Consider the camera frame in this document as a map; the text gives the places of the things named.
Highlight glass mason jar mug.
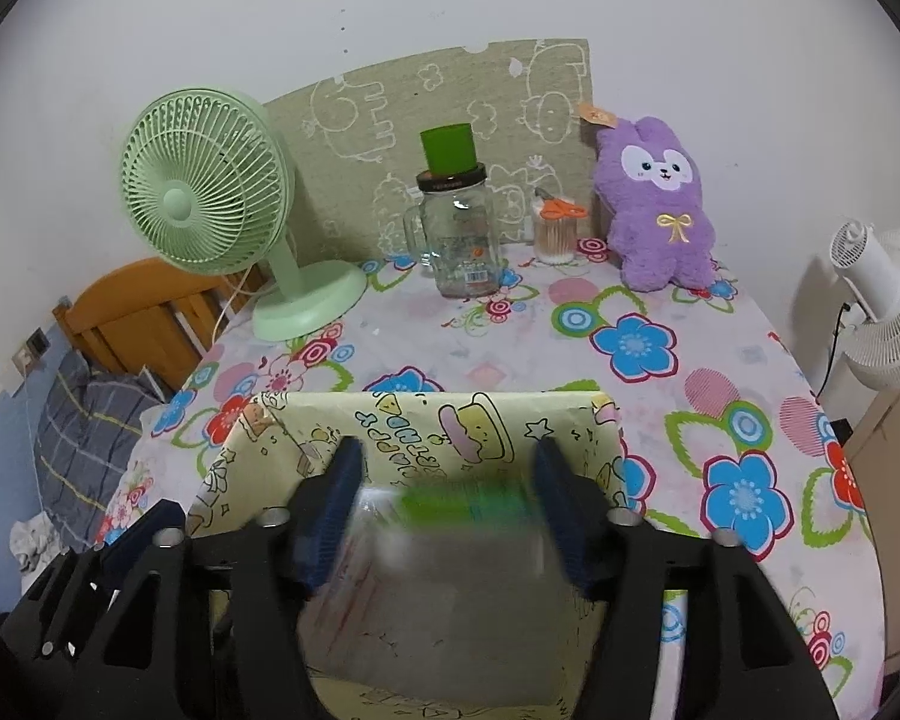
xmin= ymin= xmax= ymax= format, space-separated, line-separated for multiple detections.
xmin=403 ymin=163 xmax=502 ymax=299

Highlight cotton swab jar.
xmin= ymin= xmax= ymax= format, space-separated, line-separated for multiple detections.
xmin=532 ymin=199 xmax=589 ymax=265

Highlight green plastic cup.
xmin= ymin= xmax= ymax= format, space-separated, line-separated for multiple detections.
xmin=419 ymin=122 xmax=478 ymax=177

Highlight green desk fan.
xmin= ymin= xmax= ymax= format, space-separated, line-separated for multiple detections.
xmin=119 ymin=86 xmax=367 ymax=343

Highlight grey-green cartoon board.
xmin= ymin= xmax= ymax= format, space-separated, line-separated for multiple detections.
xmin=265 ymin=37 xmax=595 ymax=263

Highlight yellow cartoon fabric storage box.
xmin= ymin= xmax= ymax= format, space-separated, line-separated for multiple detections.
xmin=188 ymin=387 xmax=624 ymax=718

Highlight purple plush bunny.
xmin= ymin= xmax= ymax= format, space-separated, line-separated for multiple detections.
xmin=593 ymin=117 xmax=715 ymax=293

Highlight grey plaid pillow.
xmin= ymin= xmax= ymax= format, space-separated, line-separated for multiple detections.
xmin=34 ymin=349 xmax=165 ymax=551

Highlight orange scissors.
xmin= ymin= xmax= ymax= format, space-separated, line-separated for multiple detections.
xmin=535 ymin=187 xmax=589 ymax=221

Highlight green tissue pack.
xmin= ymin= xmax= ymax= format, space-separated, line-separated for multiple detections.
xmin=391 ymin=481 xmax=536 ymax=528

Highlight floral tablecloth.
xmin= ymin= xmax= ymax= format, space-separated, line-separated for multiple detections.
xmin=97 ymin=239 xmax=884 ymax=718

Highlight white standing fan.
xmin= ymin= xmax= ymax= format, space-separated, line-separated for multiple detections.
xmin=827 ymin=220 xmax=900 ymax=392

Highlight wall power outlet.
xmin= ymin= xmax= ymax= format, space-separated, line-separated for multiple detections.
xmin=11 ymin=328 xmax=50 ymax=380

